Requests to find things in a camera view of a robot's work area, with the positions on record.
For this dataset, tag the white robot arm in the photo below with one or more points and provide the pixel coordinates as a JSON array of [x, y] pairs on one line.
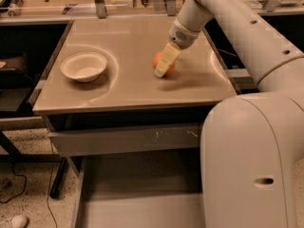
[[249, 143]]

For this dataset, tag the open grey middle drawer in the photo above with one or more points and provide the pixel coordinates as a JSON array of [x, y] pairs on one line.
[[153, 189]]

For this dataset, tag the grey top drawer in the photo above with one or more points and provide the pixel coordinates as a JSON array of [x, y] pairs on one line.
[[114, 140]]

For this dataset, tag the orange fruit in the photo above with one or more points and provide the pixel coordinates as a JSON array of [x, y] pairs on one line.
[[155, 61]]

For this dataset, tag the white sneaker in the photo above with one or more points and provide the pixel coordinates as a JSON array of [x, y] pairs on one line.
[[19, 221]]

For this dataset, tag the white paper bowl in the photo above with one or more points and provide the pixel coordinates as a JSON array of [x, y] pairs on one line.
[[84, 67]]

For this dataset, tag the black table leg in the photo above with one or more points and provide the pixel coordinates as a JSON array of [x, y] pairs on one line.
[[55, 187]]

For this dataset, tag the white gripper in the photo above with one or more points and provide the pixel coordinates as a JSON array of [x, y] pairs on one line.
[[181, 35]]

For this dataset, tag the grey drawer cabinet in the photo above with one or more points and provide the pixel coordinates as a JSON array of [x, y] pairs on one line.
[[128, 93]]

